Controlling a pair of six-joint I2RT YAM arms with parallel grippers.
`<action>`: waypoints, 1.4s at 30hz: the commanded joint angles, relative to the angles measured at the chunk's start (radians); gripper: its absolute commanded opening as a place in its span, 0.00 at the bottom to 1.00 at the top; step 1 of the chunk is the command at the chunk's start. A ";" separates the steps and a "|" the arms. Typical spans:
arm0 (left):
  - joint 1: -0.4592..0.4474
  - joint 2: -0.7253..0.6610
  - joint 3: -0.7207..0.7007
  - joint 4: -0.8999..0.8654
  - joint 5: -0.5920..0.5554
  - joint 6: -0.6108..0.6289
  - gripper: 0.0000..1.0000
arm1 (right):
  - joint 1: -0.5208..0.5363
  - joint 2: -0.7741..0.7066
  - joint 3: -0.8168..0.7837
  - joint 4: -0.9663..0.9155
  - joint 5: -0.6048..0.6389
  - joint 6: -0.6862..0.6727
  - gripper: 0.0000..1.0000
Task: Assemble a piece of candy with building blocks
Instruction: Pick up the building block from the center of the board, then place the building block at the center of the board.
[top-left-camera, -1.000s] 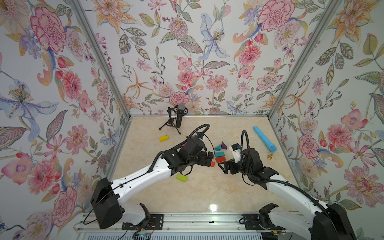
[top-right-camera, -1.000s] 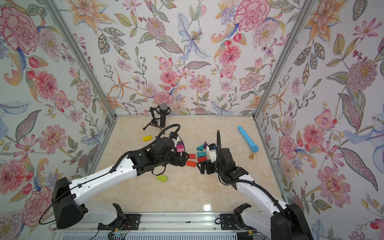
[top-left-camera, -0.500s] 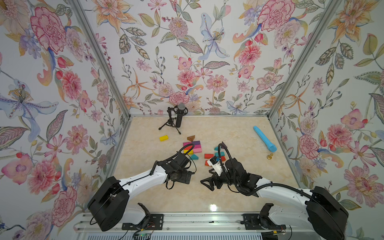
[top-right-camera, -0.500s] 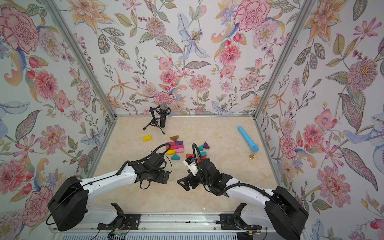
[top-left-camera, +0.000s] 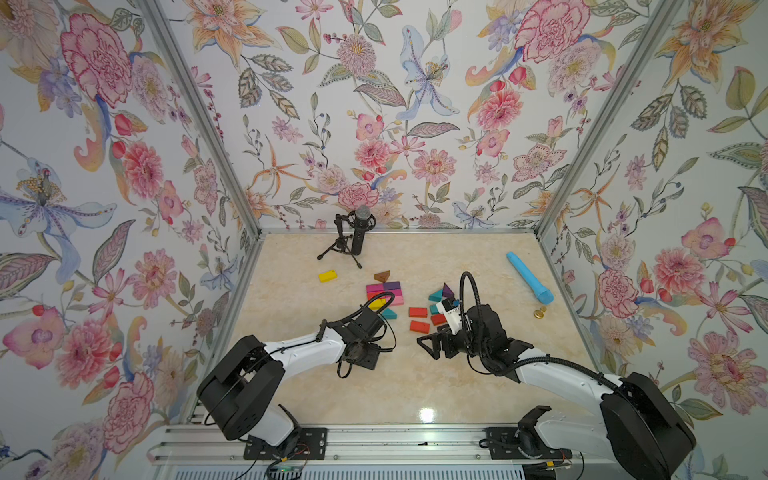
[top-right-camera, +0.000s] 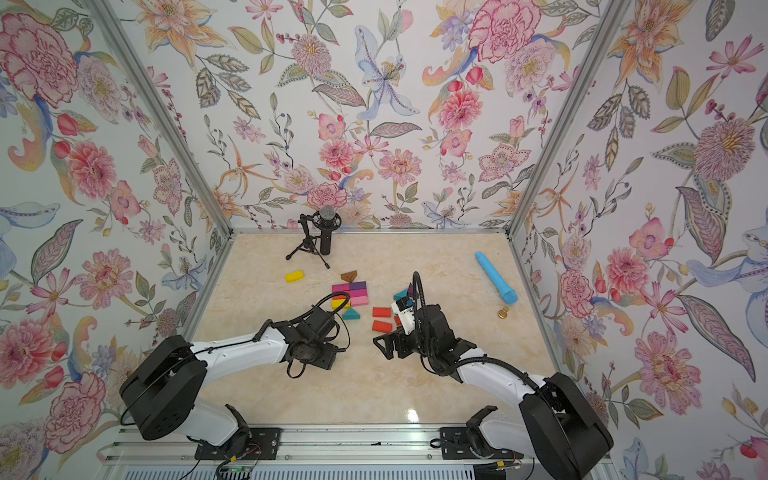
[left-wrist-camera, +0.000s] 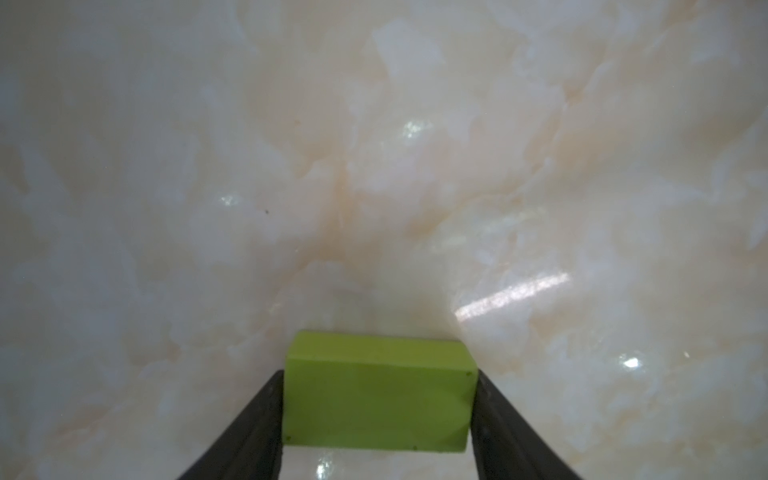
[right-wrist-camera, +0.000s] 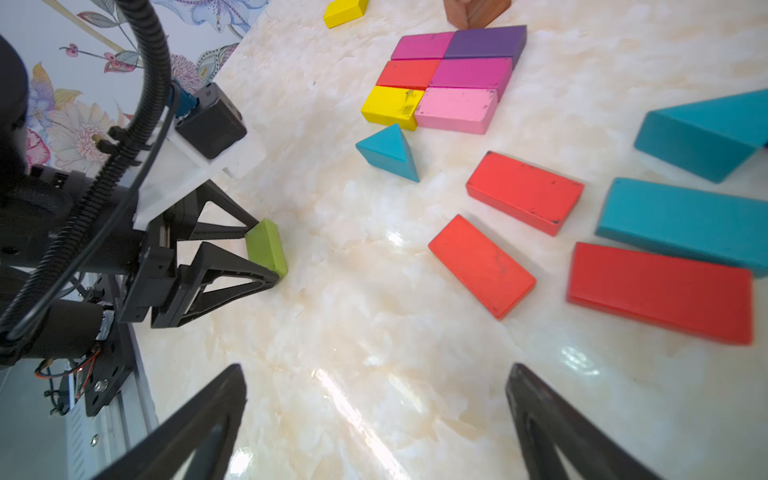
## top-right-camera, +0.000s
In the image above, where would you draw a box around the yellow block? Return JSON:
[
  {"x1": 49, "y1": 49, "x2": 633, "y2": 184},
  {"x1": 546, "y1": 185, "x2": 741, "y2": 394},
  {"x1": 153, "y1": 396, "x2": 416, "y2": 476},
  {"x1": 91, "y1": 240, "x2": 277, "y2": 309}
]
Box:
[
  {"x1": 285, "y1": 270, "x2": 305, "y2": 283},
  {"x1": 331, "y1": 298, "x2": 351, "y2": 310}
]

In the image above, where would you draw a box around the pink rectangular block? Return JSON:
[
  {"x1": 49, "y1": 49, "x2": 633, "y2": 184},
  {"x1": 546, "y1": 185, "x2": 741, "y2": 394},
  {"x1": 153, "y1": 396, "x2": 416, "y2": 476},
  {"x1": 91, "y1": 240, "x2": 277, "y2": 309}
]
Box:
[{"x1": 350, "y1": 296, "x2": 369, "y2": 307}]

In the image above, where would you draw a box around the red block front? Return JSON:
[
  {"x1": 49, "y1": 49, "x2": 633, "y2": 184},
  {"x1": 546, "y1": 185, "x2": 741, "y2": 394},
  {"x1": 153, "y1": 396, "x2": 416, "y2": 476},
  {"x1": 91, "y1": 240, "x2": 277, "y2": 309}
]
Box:
[{"x1": 372, "y1": 320, "x2": 393, "y2": 333}]

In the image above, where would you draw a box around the brown triangle block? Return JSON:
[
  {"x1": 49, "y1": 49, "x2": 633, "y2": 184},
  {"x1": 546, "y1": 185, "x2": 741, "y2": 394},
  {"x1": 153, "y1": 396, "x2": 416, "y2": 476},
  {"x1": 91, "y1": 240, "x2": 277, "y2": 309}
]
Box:
[{"x1": 340, "y1": 270, "x2": 358, "y2": 283}]

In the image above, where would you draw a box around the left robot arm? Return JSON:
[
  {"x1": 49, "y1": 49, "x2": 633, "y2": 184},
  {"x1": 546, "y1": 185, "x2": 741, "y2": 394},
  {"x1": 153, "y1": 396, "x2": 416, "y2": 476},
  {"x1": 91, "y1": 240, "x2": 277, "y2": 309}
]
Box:
[{"x1": 119, "y1": 305, "x2": 345, "y2": 447}]

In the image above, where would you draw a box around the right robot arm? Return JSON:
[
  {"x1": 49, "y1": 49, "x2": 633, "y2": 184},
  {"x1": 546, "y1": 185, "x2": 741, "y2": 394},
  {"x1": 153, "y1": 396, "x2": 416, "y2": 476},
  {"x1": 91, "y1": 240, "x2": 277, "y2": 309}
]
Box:
[{"x1": 373, "y1": 299, "x2": 614, "y2": 479}]

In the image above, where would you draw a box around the teal triangle block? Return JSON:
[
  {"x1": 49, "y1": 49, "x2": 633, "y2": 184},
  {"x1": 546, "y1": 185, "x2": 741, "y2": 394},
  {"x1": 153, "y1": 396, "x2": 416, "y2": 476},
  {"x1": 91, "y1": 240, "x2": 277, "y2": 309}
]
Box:
[{"x1": 393, "y1": 289, "x2": 409, "y2": 301}]

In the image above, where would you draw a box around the light blue cylinder toy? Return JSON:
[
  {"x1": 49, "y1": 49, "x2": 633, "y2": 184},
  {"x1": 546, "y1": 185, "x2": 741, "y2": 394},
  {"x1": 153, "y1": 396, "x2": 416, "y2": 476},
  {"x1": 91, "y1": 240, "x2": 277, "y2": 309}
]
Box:
[{"x1": 475, "y1": 252, "x2": 518, "y2": 306}]

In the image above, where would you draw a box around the black microphone on tripod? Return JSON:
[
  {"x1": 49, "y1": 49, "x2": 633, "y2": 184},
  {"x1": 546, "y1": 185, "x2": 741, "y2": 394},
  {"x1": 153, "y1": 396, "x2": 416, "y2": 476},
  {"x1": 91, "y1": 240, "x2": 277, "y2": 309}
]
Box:
[{"x1": 285, "y1": 205, "x2": 342, "y2": 269}]

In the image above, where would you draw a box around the aluminium front rail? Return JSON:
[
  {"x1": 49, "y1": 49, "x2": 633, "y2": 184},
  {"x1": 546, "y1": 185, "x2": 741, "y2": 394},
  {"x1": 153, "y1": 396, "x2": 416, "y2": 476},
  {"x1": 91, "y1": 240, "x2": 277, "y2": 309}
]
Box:
[{"x1": 95, "y1": 423, "x2": 613, "y2": 468}]

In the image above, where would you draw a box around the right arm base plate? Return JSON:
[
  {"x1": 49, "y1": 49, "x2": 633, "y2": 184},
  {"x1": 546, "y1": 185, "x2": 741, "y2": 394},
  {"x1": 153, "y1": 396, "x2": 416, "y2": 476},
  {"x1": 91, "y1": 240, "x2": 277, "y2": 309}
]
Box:
[{"x1": 430, "y1": 426, "x2": 525, "y2": 461}]

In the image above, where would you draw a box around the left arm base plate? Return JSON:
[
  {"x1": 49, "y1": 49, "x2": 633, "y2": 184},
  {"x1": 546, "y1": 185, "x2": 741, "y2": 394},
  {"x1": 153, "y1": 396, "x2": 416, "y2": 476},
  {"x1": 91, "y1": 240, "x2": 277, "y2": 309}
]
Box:
[{"x1": 194, "y1": 427, "x2": 283, "y2": 461}]

